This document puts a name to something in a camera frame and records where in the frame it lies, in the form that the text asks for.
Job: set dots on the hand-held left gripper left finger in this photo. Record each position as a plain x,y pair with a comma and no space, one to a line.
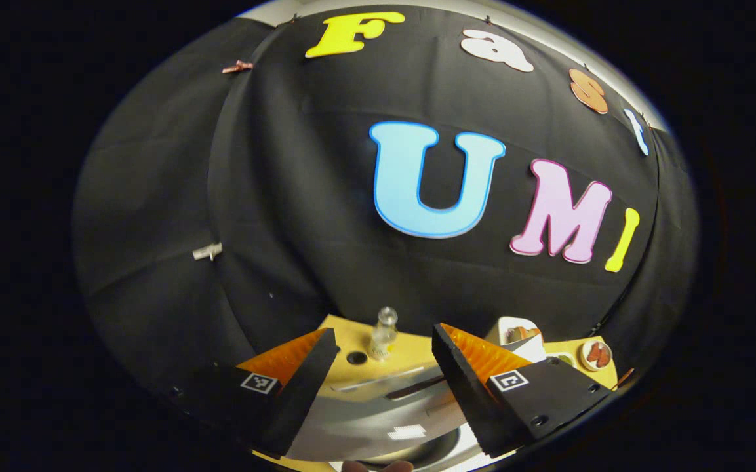
302,393

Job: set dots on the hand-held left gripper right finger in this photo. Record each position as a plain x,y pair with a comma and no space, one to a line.
466,393

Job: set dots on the white rice cooker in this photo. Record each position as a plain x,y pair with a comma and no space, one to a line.
378,419

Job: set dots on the brown wooden spoon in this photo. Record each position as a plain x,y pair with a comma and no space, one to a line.
625,377

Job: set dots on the toast bread slice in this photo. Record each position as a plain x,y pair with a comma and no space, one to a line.
515,337
531,332

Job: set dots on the white toaster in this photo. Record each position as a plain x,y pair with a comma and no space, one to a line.
502,328

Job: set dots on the small glass bottle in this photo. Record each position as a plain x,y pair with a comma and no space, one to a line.
383,337

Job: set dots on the white divided bean dish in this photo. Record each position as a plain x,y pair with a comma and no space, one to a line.
564,359

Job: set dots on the white round plate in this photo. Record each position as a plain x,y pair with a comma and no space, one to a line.
584,347

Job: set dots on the red meat slice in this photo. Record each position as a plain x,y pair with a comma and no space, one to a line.
593,354
604,357

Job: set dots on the white cloth clip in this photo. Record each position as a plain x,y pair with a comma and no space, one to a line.
208,251

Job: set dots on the black backdrop cloth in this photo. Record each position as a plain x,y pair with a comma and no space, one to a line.
286,196

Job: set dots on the red cloth clip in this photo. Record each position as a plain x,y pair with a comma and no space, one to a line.
237,66

